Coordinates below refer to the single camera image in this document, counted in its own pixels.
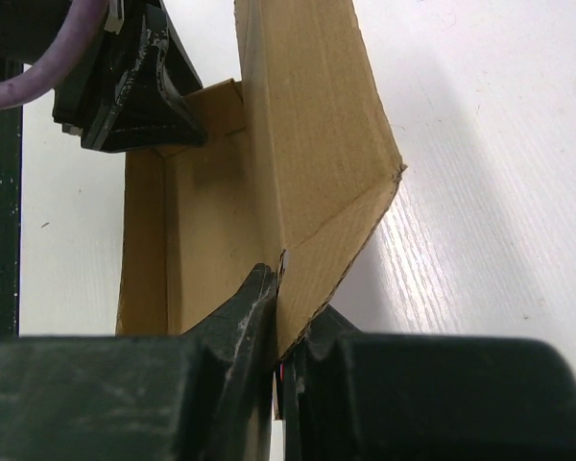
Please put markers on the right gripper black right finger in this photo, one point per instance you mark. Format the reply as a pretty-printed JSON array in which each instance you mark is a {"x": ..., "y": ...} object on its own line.
[{"x": 351, "y": 395}]

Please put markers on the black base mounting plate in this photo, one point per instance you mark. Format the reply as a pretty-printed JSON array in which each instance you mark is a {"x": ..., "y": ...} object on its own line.
[{"x": 11, "y": 123}]

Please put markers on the brown cardboard box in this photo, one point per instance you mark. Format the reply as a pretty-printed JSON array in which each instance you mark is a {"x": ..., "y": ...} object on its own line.
[{"x": 299, "y": 167}]

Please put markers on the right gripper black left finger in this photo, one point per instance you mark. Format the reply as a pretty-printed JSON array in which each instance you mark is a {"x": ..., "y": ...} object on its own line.
[{"x": 202, "y": 395}]

